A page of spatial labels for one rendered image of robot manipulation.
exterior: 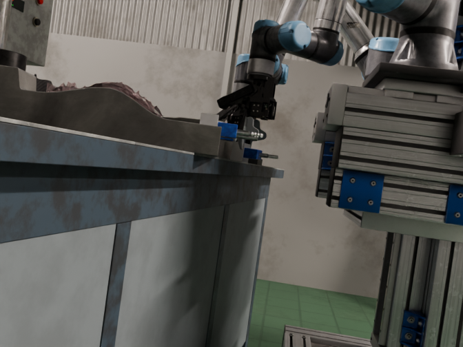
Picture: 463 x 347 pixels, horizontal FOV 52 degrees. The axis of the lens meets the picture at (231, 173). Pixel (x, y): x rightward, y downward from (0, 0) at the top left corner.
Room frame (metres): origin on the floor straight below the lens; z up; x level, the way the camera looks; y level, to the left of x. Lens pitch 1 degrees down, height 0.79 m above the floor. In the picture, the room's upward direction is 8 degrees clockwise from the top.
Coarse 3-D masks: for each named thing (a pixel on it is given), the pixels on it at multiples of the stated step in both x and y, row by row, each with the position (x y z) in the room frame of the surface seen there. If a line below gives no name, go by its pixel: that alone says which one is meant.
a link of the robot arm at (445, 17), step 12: (432, 0) 0.99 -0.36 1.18; (444, 0) 1.01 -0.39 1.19; (456, 0) 1.03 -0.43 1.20; (432, 12) 1.01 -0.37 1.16; (444, 12) 1.02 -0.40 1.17; (456, 12) 1.04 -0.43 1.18; (408, 24) 1.04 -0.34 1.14; (420, 24) 1.03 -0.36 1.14; (432, 24) 1.02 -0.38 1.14; (444, 24) 1.02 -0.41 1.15; (456, 24) 1.05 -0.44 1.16
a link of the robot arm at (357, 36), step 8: (352, 8) 1.70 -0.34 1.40; (344, 16) 1.69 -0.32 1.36; (352, 16) 1.69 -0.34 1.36; (344, 24) 1.69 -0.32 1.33; (352, 24) 1.68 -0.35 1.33; (360, 24) 1.68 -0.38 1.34; (344, 32) 1.70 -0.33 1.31; (352, 32) 1.69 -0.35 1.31; (360, 32) 1.68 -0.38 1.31; (368, 32) 1.68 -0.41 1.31; (352, 40) 1.69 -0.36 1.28; (360, 40) 1.68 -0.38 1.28; (368, 40) 1.67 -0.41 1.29; (352, 48) 1.71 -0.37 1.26; (360, 48) 1.68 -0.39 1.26; (368, 48) 1.66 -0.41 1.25; (360, 56) 1.68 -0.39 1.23; (360, 64) 1.69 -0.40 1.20
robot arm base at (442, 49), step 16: (400, 32) 1.08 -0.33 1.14; (416, 32) 1.03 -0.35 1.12; (432, 32) 1.02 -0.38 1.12; (448, 32) 1.02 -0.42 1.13; (400, 48) 1.05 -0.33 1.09; (416, 48) 1.02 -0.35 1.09; (432, 48) 1.01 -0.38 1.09; (448, 48) 1.02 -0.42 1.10; (416, 64) 1.01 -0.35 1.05; (432, 64) 1.00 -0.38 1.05; (448, 64) 1.01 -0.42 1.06
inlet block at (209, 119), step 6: (204, 114) 0.95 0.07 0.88; (210, 114) 0.95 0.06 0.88; (204, 120) 0.95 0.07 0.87; (210, 120) 0.95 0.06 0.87; (216, 120) 0.95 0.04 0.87; (222, 126) 0.95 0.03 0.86; (228, 126) 0.95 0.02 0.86; (234, 126) 0.95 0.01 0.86; (222, 132) 0.95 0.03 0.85; (228, 132) 0.95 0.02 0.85; (234, 132) 0.95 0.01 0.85; (240, 132) 0.97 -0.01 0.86; (246, 132) 0.97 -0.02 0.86; (252, 132) 0.97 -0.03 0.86; (234, 138) 0.98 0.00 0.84
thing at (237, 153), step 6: (234, 144) 1.35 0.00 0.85; (246, 144) 1.35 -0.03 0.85; (234, 150) 1.35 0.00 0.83; (240, 150) 1.34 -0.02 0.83; (246, 150) 1.34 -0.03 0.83; (252, 150) 1.33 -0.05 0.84; (258, 150) 1.33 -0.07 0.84; (234, 156) 1.35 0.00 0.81; (240, 156) 1.34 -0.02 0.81; (246, 156) 1.34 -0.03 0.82; (252, 156) 1.33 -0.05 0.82; (258, 156) 1.34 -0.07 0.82; (264, 156) 1.33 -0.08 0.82; (270, 156) 1.33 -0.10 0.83; (276, 156) 1.32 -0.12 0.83
